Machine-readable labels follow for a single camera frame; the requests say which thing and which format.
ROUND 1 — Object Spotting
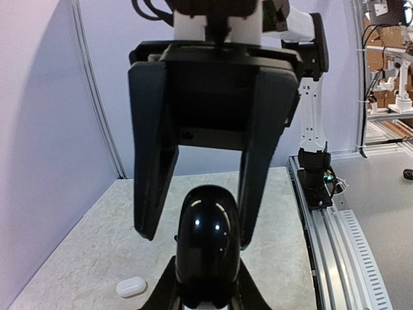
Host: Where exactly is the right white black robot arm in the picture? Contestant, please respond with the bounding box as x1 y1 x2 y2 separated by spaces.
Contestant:
128 1 328 247

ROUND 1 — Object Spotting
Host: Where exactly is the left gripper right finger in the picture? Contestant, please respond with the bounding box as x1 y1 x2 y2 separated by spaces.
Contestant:
230 260 272 310

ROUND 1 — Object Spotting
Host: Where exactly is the right aluminium corner post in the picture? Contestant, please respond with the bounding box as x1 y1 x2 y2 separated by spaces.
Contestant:
351 0 368 159

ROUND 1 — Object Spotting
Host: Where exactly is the black round charging case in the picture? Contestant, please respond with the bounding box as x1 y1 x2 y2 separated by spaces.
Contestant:
175 185 241 309

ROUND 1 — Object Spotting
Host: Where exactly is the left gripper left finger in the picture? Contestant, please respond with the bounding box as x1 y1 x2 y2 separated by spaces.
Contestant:
141 256 184 310

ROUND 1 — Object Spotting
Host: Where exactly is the aluminium corner post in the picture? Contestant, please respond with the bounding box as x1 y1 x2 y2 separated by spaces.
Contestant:
351 0 368 159
70 0 127 179

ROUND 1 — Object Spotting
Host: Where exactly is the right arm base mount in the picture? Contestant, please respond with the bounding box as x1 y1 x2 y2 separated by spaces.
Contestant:
297 166 348 210

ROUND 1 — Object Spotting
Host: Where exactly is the white earbud charging case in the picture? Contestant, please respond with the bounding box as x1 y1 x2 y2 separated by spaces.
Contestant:
116 276 147 298

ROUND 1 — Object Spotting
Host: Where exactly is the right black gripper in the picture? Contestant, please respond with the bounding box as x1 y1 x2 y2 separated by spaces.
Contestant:
128 41 303 249

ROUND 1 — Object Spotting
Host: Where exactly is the left aluminium corner post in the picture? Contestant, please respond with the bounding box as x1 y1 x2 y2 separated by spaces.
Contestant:
70 0 127 179

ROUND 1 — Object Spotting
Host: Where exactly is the aluminium front rail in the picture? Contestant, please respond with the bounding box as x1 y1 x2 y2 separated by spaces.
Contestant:
288 157 392 309

